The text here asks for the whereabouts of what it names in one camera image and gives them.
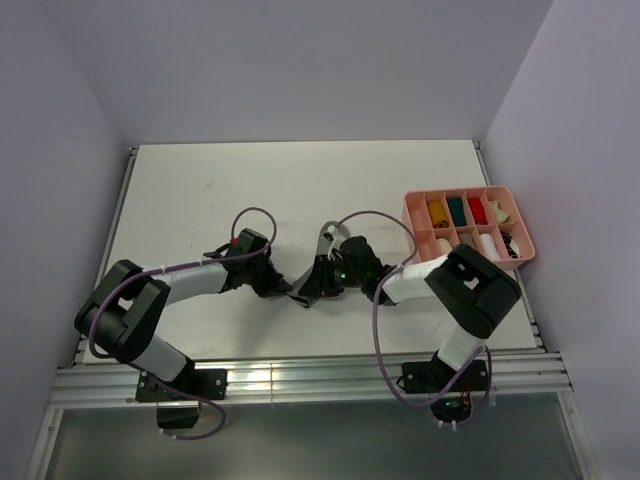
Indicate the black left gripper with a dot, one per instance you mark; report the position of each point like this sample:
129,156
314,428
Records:
274,283

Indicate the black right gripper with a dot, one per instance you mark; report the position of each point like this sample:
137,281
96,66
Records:
320,284

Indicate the grey striped sock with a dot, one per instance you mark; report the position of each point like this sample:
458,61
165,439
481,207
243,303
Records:
307,288

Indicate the mustard yellow striped sock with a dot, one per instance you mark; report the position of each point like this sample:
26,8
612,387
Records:
437,214

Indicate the dark green reindeer sock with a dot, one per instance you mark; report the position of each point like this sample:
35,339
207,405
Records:
457,212

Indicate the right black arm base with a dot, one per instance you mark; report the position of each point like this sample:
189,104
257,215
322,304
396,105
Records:
456,406

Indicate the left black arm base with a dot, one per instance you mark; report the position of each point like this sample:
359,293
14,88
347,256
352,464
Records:
180,403

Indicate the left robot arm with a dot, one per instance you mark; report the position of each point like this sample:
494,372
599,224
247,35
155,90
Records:
121,315

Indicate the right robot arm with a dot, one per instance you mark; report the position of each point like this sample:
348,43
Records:
475,292

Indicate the cream rolled sock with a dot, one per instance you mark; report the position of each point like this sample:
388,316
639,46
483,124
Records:
444,246

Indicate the brown rolled sock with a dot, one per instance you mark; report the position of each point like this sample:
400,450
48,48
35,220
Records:
467,239

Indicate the white rolled sock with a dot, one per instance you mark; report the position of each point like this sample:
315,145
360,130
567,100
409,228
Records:
489,246

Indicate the red rolled sock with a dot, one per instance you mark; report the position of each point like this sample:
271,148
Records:
478,211

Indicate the pink divided organizer tray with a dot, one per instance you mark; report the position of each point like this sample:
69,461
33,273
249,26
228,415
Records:
415,215

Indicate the beige rolled sock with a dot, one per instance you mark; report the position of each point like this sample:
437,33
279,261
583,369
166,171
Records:
500,216

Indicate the black white striped sock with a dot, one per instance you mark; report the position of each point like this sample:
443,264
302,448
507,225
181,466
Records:
511,245

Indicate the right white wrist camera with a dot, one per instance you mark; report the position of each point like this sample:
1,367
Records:
331,234

